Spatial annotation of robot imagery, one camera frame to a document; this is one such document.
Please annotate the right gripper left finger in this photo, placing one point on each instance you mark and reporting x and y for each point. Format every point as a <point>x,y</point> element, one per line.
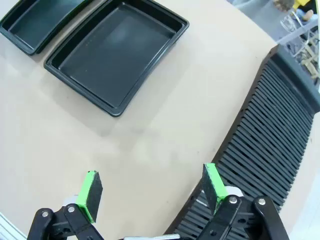
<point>87,200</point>

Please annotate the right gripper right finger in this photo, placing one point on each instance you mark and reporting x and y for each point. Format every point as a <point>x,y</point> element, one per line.
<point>215,185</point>

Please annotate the black ESD tray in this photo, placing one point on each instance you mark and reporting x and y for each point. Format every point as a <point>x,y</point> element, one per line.
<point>117,57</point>
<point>32,22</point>

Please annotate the black slotted board rack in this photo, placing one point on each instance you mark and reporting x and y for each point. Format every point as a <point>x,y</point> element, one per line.
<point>262,137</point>

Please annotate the clear acrylic stand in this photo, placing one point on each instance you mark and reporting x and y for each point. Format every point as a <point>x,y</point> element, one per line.
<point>297,33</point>

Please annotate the person in yellow hoodie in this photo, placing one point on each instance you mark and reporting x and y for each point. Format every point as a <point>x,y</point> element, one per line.
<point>301,2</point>

